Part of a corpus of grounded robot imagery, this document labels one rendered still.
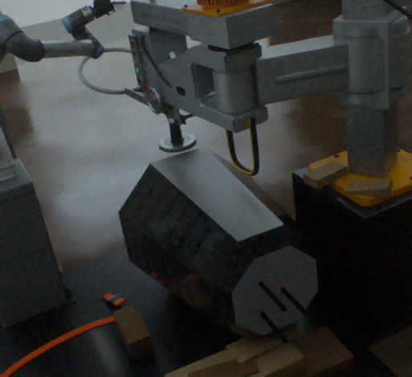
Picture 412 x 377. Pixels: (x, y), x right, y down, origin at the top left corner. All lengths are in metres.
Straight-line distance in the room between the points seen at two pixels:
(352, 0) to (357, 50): 0.22
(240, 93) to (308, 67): 0.32
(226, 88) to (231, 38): 0.27
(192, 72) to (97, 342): 1.57
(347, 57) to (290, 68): 0.26
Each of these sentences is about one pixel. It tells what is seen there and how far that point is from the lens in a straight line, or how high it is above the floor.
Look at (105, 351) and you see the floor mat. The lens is 3.37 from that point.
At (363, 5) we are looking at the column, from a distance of 2.75.
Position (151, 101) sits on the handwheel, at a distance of 3.13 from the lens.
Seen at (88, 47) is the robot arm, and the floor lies 1.47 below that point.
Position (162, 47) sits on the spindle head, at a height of 1.45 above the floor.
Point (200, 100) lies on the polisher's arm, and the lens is 2.85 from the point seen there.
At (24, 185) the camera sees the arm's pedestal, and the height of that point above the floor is 0.84.
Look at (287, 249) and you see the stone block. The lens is 2.56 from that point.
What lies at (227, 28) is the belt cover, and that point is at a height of 1.65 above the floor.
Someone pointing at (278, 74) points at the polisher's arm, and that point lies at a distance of 2.66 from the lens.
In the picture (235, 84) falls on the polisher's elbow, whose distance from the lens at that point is 2.62.
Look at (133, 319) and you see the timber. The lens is 3.32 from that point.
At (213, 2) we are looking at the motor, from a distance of 2.53.
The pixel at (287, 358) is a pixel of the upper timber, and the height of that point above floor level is 0.25.
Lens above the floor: 2.21
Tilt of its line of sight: 26 degrees down
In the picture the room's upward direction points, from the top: 9 degrees counter-clockwise
